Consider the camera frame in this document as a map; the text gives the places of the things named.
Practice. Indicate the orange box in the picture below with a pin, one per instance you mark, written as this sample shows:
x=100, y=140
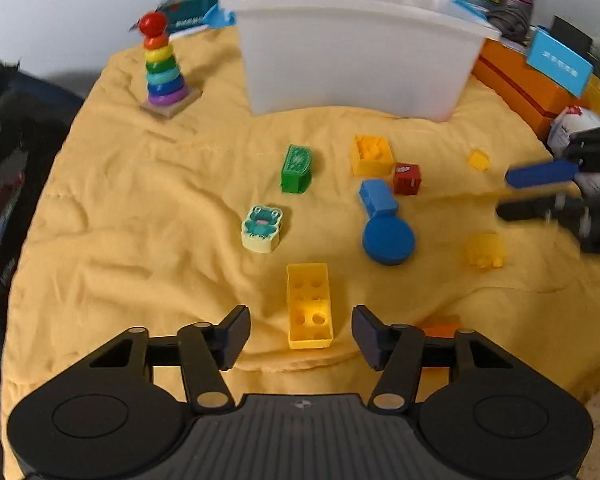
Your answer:
x=520, y=85

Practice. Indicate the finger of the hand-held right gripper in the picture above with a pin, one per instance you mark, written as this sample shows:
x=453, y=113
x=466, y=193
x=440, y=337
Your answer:
x=540, y=174
x=535, y=207

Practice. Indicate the red toy cube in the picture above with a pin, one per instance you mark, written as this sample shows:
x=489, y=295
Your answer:
x=406, y=180

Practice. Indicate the blue rectangular building block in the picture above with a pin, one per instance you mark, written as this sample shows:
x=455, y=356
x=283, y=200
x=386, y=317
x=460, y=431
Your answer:
x=377, y=199

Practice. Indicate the white wet wipes pack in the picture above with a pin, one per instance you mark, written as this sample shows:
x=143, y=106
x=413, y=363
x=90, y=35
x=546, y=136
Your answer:
x=577, y=122

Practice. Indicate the frog picture block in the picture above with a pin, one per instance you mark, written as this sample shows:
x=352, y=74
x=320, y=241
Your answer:
x=261, y=227

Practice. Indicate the teal cardboard box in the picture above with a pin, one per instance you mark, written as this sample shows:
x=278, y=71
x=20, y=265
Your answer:
x=185, y=15

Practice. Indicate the grey cloth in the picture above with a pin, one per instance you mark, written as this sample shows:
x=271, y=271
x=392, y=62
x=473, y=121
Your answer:
x=510, y=20

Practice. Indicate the green patterned block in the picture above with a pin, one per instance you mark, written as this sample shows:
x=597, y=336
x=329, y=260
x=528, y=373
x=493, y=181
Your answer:
x=296, y=170

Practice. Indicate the black box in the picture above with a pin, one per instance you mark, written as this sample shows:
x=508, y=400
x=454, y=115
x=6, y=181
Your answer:
x=575, y=35

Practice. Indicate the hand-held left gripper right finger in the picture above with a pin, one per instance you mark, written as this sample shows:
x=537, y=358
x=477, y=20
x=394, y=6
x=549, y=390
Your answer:
x=367, y=340

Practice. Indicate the square yellow building block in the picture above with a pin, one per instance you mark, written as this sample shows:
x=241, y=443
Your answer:
x=372, y=157

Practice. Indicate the yellow blanket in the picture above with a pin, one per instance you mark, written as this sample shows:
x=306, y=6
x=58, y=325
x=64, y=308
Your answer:
x=130, y=210

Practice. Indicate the orange building block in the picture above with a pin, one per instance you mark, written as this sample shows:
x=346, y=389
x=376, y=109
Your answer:
x=442, y=330

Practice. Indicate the white plastic bin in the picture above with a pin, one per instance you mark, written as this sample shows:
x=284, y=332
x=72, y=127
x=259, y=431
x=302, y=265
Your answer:
x=355, y=60

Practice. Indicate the long yellow building block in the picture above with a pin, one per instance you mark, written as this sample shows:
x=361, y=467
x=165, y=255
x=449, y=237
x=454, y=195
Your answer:
x=307, y=310

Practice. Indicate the small yellow building block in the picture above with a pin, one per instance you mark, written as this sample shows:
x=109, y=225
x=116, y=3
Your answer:
x=478, y=160

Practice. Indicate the light blue card box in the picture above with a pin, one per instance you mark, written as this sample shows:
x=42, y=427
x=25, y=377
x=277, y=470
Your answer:
x=560, y=62

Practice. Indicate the blue round disc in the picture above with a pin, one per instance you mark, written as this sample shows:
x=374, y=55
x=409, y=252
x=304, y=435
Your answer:
x=387, y=240

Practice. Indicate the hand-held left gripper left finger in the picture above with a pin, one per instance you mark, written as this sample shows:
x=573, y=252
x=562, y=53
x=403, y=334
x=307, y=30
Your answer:
x=235, y=336

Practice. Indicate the dark mesh bag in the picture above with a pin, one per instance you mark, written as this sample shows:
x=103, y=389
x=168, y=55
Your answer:
x=15, y=160

